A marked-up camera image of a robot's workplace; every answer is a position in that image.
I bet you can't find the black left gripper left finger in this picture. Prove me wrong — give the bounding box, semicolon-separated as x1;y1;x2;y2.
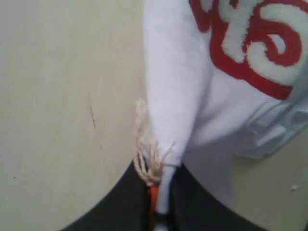
63;163;150;231

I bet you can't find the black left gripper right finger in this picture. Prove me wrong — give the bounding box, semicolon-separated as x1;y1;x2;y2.
168;165;262;231

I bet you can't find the white t-shirt red lettering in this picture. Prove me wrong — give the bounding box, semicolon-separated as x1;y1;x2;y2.
143;0;308;214

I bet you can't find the orange neck label tag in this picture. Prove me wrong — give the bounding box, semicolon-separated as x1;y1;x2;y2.
148;185;159;231

